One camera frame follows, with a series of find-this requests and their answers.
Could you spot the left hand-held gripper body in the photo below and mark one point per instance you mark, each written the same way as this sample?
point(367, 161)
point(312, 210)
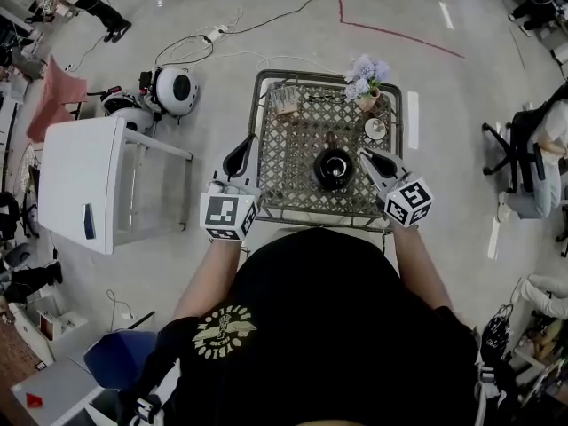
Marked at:
point(222, 211)

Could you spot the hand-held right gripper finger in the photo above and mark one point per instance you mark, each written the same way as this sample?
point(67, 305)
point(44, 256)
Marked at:
point(379, 182)
point(397, 164)

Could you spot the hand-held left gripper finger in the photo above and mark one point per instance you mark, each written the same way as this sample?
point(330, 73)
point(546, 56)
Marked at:
point(222, 164)
point(252, 171)

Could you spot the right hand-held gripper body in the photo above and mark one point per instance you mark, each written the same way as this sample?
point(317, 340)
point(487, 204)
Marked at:
point(410, 200)

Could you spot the black teapot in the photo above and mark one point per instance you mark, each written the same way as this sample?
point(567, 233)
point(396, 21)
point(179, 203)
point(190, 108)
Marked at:
point(333, 171)

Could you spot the person's left forearm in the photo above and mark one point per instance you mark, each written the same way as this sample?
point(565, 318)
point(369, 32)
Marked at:
point(208, 278)

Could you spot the person's right forearm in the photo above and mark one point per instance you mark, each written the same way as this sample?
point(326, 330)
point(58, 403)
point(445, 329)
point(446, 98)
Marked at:
point(419, 264)

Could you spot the white cup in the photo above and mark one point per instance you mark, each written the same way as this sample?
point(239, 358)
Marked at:
point(376, 126)

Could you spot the brown metal lattice table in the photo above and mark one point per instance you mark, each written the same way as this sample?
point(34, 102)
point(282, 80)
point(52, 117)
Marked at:
point(306, 127)

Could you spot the white round helmet device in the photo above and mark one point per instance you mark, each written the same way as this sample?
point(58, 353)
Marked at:
point(128, 113)
point(177, 91)

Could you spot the purple flowers in clay vase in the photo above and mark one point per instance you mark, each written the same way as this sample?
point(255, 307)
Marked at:
point(366, 76)

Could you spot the black eyeglasses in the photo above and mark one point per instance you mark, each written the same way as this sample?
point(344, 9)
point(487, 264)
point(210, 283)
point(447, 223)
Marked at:
point(327, 99)

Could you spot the black office chair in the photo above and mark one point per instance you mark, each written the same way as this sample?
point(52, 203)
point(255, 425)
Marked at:
point(515, 149)

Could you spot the white power strip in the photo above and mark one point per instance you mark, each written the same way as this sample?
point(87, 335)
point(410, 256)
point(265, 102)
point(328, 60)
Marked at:
point(216, 32)

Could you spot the black phone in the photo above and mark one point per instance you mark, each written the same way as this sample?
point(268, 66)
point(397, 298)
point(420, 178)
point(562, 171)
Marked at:
point(88, 221)

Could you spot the white side table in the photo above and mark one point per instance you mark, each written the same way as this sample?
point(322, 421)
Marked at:
point(75, 180)

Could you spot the black bag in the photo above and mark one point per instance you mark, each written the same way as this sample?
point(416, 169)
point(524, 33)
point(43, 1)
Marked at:
point(497, 331)

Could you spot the person's black printed t-shirt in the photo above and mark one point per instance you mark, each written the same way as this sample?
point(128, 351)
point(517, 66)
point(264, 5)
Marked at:
point(324, 335)

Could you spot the pink cloth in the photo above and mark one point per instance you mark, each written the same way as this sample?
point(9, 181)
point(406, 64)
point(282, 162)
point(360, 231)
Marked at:
point(55, 100)

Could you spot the blue chair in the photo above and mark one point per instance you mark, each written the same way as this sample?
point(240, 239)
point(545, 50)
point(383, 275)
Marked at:
point(120, 357)

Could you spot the white open box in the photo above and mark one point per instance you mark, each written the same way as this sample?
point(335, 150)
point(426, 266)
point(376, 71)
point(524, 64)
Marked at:
point(55, 320)

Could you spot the grey metal shelf unit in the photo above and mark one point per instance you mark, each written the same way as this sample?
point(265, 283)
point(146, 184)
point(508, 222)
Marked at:
point(57, 393)

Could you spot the red triangular object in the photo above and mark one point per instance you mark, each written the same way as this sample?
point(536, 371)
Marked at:
point(33, 401)

